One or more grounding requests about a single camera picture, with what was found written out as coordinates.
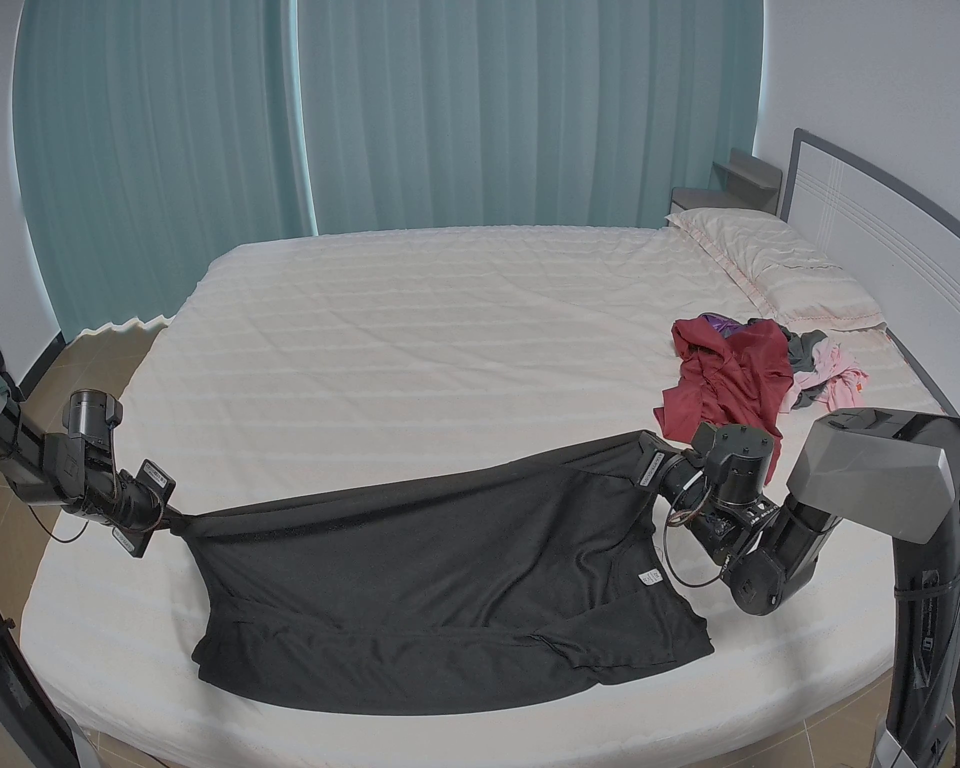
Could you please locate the black T-shirt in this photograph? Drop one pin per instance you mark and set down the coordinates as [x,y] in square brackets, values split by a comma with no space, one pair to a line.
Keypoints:
[450,585]

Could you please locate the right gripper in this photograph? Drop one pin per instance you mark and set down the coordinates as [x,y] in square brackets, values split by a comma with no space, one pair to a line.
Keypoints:
[660,472]

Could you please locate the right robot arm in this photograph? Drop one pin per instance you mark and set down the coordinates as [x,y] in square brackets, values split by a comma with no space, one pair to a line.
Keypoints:
[870,472]

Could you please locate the purple garment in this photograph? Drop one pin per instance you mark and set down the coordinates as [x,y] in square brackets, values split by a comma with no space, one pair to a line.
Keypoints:
[721,324]

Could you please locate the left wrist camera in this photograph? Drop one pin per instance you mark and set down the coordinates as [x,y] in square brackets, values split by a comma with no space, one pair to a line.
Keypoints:
[90,416]

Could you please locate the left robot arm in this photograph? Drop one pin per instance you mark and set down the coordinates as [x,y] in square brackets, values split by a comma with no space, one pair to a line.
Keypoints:
[52,472]

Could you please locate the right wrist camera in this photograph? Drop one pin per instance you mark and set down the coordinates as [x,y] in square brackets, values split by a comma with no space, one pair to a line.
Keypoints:
[739,461]

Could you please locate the grey bedside table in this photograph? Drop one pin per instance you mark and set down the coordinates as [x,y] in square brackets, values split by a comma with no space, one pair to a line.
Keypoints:
[720,196]

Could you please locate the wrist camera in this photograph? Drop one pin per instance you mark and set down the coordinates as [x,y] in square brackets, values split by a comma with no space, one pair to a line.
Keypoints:
[90,416]
[739,461]

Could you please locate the grey garment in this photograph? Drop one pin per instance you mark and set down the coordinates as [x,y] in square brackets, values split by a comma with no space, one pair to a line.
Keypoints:
[802,352]

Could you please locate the dark red garment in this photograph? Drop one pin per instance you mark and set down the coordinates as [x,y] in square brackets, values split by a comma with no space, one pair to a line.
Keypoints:
[735,390]

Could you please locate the cream pillow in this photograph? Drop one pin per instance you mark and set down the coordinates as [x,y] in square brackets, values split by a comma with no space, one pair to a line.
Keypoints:
[787,262]

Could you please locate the bed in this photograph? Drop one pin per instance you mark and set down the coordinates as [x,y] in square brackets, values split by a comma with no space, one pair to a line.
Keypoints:
[450,337]

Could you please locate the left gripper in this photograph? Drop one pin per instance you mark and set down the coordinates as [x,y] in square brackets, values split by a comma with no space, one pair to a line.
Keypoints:
[142,506]

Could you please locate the blue-green curtain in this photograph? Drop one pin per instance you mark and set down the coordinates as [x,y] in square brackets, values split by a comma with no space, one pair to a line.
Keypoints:
[165,150]
[525,112]

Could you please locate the pink garment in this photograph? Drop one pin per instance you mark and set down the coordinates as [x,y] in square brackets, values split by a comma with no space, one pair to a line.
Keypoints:
[844,382]

